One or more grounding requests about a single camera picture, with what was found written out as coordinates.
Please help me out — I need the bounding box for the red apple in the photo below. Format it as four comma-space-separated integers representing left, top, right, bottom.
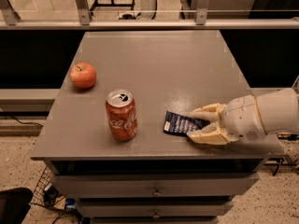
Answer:
69, 63, 96, 89

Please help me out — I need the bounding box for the top grey drawer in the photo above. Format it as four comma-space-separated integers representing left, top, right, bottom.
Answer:
52, 173, 259, 199

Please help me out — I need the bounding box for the blue rxbar blueberry wrapper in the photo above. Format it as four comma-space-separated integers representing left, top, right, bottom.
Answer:
164, 111, 209, 136

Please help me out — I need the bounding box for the wire mesh basket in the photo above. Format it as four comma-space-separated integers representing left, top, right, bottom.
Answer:
31, 167, 59, 208

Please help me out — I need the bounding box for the black stand frame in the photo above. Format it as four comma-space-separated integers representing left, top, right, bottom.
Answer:
90, 0, 135, 12

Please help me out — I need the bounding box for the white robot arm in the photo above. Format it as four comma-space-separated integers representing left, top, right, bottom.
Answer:
187, 88, 299, 145

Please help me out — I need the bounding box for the grey drawer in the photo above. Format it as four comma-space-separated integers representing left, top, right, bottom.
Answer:
52, 173, 259, 199
77, 200, 234, 218

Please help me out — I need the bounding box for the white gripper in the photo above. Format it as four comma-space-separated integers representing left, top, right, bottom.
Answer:
187, 95, 266, 145

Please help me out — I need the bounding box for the red coca-cola can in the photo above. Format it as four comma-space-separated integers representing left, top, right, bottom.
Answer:
106, 89, 137, 141

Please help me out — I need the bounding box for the grey drawer cabinet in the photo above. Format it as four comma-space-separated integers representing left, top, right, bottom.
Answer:
32, 31, 283, 224

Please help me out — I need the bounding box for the black chair corner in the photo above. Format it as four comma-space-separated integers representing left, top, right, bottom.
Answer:
0, 188, 33, 224

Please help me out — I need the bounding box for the metal railing with glass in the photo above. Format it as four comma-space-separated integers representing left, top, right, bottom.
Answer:
0, 0, 299, 30

